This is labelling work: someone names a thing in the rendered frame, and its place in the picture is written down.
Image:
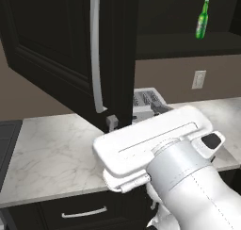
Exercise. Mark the green glass bottle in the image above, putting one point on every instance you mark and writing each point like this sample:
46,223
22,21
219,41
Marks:
202,20

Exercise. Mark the black cabinet door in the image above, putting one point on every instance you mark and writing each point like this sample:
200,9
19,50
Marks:
62,48

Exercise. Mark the black hob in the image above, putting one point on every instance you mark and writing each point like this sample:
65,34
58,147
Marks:
7,145

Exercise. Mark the black drawer front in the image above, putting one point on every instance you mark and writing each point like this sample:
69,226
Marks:
78,211

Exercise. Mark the black wall cabinet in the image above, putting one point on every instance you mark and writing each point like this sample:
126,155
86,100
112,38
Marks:
185,23

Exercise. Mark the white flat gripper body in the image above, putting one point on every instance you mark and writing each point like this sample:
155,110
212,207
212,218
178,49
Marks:
141,142

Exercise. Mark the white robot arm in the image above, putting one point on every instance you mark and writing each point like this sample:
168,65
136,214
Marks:
200,189

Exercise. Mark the white wall outlet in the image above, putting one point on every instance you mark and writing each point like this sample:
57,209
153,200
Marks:
199,79

